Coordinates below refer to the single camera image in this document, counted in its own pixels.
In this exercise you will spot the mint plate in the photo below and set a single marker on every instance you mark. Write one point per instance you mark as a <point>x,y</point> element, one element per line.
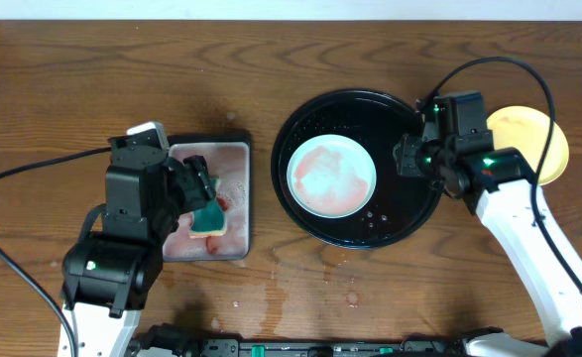
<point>330,176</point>

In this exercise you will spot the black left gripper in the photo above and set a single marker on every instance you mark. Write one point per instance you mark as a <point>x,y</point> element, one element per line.
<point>191,180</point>

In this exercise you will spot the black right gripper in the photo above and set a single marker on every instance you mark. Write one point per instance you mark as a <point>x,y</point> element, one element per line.
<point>403,156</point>

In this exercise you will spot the green and yellow sponge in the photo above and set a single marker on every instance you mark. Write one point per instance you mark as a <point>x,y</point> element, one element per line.
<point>209,221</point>

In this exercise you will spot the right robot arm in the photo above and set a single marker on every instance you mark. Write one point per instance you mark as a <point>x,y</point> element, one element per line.
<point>498,187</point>

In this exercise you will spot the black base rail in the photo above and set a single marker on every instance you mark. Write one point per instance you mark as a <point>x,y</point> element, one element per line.
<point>170,341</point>

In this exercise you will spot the yellow plate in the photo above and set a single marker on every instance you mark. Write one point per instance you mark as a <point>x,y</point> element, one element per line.
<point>525,129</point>

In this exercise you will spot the black rectangular soapy tray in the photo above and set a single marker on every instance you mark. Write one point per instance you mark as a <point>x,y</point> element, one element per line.
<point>228,160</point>

